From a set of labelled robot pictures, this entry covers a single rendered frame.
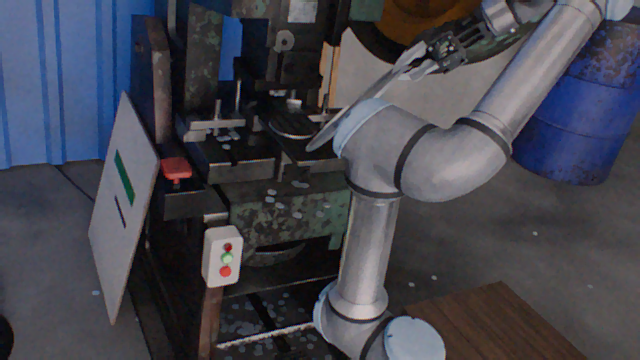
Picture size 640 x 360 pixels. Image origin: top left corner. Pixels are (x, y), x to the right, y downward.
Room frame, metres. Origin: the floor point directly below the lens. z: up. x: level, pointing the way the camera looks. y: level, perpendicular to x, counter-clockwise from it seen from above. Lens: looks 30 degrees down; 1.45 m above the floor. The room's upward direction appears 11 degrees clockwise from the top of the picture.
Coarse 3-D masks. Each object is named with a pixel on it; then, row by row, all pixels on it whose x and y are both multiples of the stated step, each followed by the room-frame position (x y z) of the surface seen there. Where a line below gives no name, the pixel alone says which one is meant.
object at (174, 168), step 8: (168, 160) 1.17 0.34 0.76; (176, 160) 1.17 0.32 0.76; (184, 160) 1.18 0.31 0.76; (160, 168) 1.15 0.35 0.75; (168, 168) 1.13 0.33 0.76; (176, 168) 1.14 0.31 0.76; (184, 168) 1.14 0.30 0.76; (168, 176) 1.11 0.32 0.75; (176, 176) 1.12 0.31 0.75; (184, 176) 1.13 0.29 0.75
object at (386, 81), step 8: (400, 72) 1.18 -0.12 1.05; (384, 80) 1.32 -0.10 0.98; (392, 80) 1.16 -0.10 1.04; (368, 88) 1.38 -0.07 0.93; (376, 88) 1.24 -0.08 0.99; (384, 88) 1.14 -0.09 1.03; (360, 96) 1.38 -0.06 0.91; (368, 96) 1.20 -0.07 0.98; (376, 96) 1.12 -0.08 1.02; (352, 104) 1.37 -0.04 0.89; (344, 112) 1.27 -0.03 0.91; (336, 120) 1.23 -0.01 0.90; (328, 128) 1.28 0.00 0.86; (336, 128) 1.10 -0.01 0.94; (320, 136) 1.26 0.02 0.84; (328, 136) 1.10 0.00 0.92; (312, 144) 1.23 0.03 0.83; (320, 144) 1.12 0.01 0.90
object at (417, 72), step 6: (426, 60) 1.22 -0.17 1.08; (432, 60) 1.21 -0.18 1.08; (414, 66) 1.23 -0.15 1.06; (420, 66) 1.22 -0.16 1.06; (426, 66) 1.21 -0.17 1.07; (432, 66) 1.20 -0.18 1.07; (408, 72) 1.22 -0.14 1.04; (414, 72) 1.22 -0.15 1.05; (420, 72) 1.20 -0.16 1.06; (426, 72) 1.20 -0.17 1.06; (402, 78) 1.22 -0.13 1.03; (408, 78) 1.22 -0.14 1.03; (414, 78) 1.19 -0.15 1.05; (420, 78) 1.17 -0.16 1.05
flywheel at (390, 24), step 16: (400, 0) 1.75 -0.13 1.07; (416, 0) 1.69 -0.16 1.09; (432, 0) 1.64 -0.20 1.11; (448, 0) 1.59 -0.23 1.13; (464, 0) 1.49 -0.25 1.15; (480, 0) 1.44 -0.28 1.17; (384, 16) 1.74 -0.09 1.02; (400, 16) 1.70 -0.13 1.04; (416, 16) 1.68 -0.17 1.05; (432, 16) 1.62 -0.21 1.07; (448, 16) 1.52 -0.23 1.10; (464, 16) 1.47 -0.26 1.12; (384, 32) 1.73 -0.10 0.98; (400, 32) 1.67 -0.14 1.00; (416, 32) 1.61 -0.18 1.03
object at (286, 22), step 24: (288, 0) 1.43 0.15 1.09; (312, 0) 1.46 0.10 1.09; (288, 24) 1.43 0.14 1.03; (312, 24) 1.47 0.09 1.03; (264, 48) 1.43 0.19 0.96; (288, 48) 1.43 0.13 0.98; (312, 48) 1.47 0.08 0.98; (264, 72) 1.42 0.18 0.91; (288, 72) 1.40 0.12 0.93; (312, 72) 1.43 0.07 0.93
